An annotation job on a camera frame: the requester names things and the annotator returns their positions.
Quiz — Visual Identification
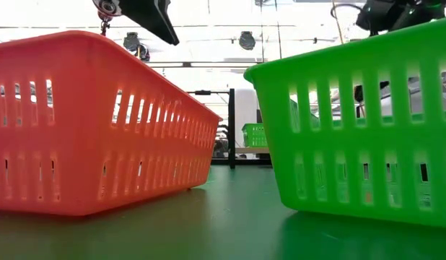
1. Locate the large orange plastic basket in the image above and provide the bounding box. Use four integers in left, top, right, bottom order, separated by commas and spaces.
0, 30, 223, 217

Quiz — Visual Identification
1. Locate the yellow hanging cable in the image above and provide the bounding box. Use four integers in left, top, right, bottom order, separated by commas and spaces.
330, 0, 346, 36

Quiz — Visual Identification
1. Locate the person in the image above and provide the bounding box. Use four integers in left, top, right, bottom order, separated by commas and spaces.
212, 139, 229, 159

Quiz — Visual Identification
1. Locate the light wooden shelf board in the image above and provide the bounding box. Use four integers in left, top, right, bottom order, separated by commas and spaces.
235, 147, 271, 155

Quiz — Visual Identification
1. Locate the white building column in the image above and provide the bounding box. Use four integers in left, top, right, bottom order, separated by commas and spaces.
235, 88, 261, 149

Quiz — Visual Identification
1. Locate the black ceiling cable reel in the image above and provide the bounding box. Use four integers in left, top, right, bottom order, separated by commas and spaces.
123, 31, 141, 52
137, 43, 151, 62
238, 30, 257, 51

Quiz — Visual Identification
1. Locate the large green plastic basket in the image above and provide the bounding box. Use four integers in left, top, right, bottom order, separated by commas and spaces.
243, 17, 446, 229

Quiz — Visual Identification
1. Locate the black aluminium table frame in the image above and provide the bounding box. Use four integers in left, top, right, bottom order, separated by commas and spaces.
209, 157, 274, 166

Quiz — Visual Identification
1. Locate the small green plastic basket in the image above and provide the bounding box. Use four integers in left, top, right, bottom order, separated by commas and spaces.
241, 123, 269, 149

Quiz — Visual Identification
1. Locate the black metal shelf frame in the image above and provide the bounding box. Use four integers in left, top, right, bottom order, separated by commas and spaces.
227, 87, 236, 170

